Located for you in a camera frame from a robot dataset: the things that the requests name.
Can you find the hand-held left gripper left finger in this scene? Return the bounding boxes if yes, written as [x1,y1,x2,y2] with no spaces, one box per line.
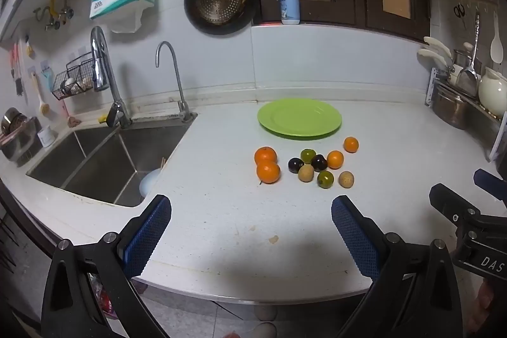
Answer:
[41,194,173,338]

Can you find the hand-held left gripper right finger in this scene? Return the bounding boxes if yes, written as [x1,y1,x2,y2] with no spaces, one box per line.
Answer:
[331,195,464,338]

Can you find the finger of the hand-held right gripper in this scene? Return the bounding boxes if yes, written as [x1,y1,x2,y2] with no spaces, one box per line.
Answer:
[473,169,507,209]
[429,183,481,228]

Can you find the large orange mandarin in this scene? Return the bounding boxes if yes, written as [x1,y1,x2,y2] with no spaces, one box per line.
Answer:
[256,161,281,184]
[254,146,277,166]

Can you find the green plate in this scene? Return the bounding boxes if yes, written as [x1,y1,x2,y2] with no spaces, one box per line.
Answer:
[257,99,342,141]

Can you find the person's right hand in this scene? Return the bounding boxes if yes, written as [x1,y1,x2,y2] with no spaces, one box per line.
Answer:
[477,280,498,317]

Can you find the white bowl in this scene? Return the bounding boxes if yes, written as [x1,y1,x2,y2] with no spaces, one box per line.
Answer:
[138,168,164,200]

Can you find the metal utensil rack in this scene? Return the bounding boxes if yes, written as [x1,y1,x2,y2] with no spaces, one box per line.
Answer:
[426,67,507,160]

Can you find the stainless steel pot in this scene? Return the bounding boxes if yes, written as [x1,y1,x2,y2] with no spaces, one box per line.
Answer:
[431,85,470,131]

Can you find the white ceramic jug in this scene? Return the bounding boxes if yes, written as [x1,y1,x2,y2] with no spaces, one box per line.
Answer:
[478,68,507,117]

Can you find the stainless steel sink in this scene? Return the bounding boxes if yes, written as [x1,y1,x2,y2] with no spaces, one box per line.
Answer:
[26,112,197,208]

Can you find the metal skimmer spatula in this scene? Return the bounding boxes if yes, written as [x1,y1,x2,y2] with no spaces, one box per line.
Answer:
[455,13,482,97]

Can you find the white slipper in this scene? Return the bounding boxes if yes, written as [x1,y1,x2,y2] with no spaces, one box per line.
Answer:
[253,322,278,338]

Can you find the white rice spoon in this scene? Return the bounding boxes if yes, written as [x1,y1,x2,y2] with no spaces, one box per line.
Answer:
[490,10,504,63]

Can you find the white cup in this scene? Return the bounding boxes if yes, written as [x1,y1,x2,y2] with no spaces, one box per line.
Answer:
[39,124,57,149]

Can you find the thin gooseneck faucet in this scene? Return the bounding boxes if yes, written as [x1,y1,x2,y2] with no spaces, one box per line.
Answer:
[155,41,192,123]

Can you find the dish rack with pot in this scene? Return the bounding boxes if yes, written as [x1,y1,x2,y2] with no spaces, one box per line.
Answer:
[0,107,42,164]

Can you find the large chrome faucet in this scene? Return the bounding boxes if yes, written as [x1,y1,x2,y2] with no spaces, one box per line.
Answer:
[90,26,133,129]

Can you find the metal colander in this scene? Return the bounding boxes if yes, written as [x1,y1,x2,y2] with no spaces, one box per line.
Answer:
[189,0,248,26]

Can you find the white handle knife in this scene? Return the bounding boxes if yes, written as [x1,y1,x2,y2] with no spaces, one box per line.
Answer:
[417,48,454,73]
[424,36,452,58]

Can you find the wooden handle dish brush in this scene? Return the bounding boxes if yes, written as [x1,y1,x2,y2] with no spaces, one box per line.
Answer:
[32,73,50,116]

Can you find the black wire basket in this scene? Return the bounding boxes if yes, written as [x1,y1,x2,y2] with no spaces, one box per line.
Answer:
[51,59,99,101]

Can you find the hanging metal wall hooks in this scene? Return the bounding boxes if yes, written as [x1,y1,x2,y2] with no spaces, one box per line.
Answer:
[34,0,76,30]

